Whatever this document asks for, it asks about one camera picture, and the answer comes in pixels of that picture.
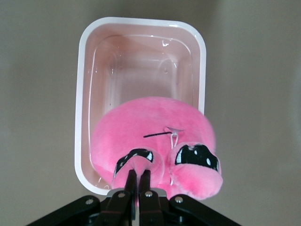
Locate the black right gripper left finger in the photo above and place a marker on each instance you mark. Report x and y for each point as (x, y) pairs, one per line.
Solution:
(120, 207)

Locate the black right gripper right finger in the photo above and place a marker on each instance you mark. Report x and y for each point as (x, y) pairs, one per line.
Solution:
(150, 209)

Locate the pink plush toy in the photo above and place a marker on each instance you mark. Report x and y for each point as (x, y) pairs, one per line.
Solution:
(145, 122)

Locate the pink plastic storage box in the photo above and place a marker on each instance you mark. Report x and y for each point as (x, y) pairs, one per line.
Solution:
(141, 70)

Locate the brown table cover mat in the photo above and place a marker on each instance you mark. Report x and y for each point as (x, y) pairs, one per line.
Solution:
(35, 94)

